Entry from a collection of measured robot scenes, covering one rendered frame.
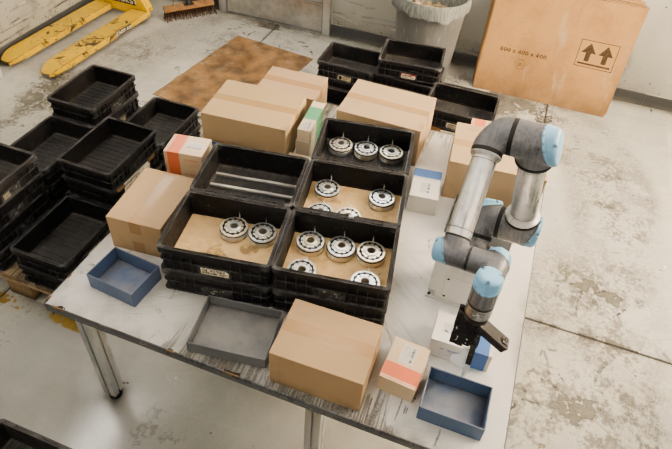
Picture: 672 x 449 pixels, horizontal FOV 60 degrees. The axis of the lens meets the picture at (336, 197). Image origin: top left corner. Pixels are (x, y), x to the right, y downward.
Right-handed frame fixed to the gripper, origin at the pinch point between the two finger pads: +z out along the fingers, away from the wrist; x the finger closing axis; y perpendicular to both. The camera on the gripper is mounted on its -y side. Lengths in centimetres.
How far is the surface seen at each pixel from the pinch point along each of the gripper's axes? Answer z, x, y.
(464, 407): 17.3, 4.4, -3.6
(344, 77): 30, -213, 116
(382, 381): 13.2, 9.1, 22.6
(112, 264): 17, 0, 131
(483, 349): 7.4, -12.0, -4.4
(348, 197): 0, -57, 60
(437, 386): 17.0, 0.7, 6.0
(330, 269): 3, -20, 52
